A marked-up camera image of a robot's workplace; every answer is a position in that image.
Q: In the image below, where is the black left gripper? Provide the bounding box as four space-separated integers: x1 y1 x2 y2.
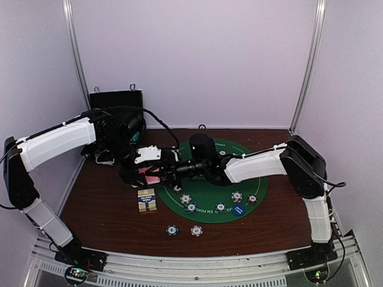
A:
102 134 148 188

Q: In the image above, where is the pink playing cards pile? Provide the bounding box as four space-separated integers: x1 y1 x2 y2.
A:
138 167 160 185

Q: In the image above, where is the blue beige chip mat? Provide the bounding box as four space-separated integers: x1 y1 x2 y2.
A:
231 192 243 203
180 194 192 204

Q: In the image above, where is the blue green chip mat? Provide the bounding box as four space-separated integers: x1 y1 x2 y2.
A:
215 203 226 212
185 203 197 213

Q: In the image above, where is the blue small blind button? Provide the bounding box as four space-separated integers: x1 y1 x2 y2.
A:
232 204 246 216

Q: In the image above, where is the blue beige 10 chip stack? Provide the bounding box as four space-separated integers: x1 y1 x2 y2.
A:
190 225 203 237

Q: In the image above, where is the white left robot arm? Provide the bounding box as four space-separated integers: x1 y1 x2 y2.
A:
1 106 179 265

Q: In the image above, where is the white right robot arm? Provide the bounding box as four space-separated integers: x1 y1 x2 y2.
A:
157 133 346 264

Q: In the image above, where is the open card deck box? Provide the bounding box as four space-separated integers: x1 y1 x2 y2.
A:
137 188 157 212

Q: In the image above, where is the green round poker mat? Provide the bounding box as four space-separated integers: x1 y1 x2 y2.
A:
156 138 269 224

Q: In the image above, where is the teal blue chip stack in case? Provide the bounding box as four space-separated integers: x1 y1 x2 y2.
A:
130 132 141 144

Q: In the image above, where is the black poker chip case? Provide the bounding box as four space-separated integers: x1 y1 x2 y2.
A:
80 84 147 165

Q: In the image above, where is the blue green 50 chip stack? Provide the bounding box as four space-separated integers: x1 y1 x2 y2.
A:
166 225 179 236

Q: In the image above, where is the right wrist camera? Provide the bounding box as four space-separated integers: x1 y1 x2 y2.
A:
189 133 217 161

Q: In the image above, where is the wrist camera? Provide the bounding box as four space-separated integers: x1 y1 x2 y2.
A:
134 145 181 164
189 133 217 161

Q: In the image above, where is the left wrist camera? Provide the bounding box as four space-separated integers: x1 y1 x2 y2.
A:
134 145 181 164

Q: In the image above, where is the aluminium front rail base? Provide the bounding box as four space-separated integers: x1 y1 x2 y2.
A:
21 236 373 286

